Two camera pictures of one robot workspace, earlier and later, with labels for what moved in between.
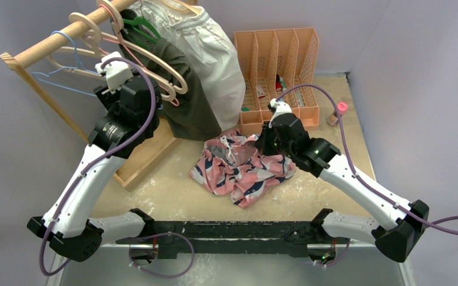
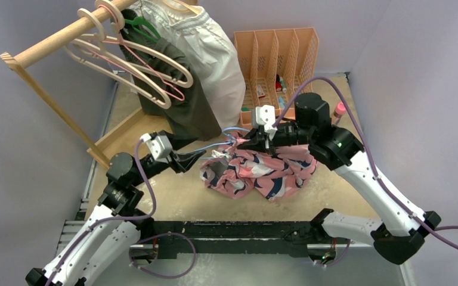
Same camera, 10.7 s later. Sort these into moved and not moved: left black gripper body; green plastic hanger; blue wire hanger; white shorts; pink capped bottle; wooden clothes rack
Moved: left black gripper body; blue wire hanger
Not moved: white shorts; wooden clothes rack; pink capped bottle; green plastic hanger
